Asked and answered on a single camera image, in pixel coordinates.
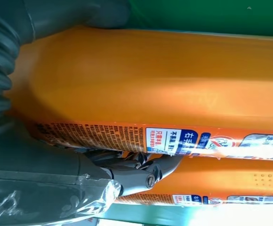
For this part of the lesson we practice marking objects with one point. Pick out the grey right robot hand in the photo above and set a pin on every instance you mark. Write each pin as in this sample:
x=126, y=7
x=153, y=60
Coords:
x=32, y=174

